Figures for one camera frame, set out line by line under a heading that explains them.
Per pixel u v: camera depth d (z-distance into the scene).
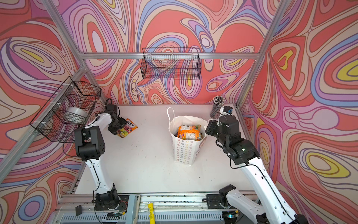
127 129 1.01
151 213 0.69
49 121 0.66
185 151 0.76
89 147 0.57
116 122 0.86
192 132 0.78
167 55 0.88
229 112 0.56
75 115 0.70
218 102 0.98
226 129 0.46
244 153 0.43
